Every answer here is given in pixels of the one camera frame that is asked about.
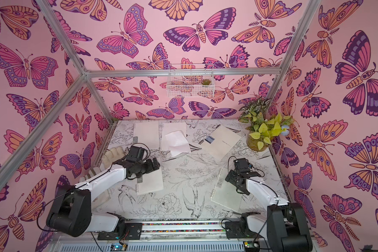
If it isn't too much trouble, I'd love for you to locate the torn white lined page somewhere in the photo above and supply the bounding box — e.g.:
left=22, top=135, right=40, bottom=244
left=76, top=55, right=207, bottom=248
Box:
left=160, top=122, right=187, bottom=152

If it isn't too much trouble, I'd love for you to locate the small succulent in basket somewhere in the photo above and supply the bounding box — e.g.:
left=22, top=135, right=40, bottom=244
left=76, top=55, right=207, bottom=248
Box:
left=201, top=79, right=212, bottom=86

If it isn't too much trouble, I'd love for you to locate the aluminium front rail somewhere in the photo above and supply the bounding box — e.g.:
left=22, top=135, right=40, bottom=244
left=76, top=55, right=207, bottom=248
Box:
left=47, top=219, right=271, bottom=252

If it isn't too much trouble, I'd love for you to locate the green leafy plant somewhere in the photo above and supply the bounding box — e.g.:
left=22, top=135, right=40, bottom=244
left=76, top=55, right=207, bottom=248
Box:
left=238, top=97, right=294, bottom=147

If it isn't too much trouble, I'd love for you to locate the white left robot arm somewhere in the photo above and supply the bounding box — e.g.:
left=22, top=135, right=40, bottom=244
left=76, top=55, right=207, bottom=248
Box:
left=46, top=144, right=160, bottom=238

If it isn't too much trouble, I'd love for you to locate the amber glass plant vase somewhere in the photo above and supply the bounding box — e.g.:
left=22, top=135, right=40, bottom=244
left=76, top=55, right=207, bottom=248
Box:
left=246, top=134, right=268, bottom=152

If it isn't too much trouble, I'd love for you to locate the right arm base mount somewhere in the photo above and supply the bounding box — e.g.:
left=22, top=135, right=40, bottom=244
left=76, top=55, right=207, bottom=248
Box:
left=221, top=212, right=268, bottom=239

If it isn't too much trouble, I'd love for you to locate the white wire wall basket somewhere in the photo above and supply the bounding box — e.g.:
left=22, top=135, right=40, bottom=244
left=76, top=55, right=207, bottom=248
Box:
left=165, top=64, right=215, bottom=99

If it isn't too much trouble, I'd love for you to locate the CAMP B5 spiral notebook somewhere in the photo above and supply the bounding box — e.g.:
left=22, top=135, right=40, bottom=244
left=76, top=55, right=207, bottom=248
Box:
left=200, top=126, right=241, bottom=161

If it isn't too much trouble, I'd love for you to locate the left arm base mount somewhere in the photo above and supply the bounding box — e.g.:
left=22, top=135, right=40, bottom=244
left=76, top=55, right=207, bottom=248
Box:
left=98, top=222, right=143, bottom=240

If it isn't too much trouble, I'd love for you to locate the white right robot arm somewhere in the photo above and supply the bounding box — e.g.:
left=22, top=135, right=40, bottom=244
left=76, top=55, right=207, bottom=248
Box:
left=222, top=158, right=313, bottom=252

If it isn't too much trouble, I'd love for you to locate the white spiral notebook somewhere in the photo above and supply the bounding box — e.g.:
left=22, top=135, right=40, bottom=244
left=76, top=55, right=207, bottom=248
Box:
left=133, top=121, right=160, bottom=150

